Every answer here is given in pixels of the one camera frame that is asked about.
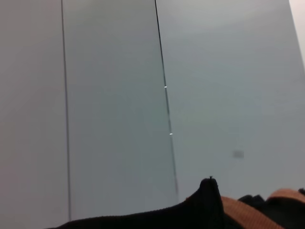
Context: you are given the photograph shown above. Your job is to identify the black food bag orange straps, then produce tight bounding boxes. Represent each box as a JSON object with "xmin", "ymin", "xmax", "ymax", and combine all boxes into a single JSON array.
[{"xmin": 45, "ymin": 176, "xmax": 305, "ymax": 229}]

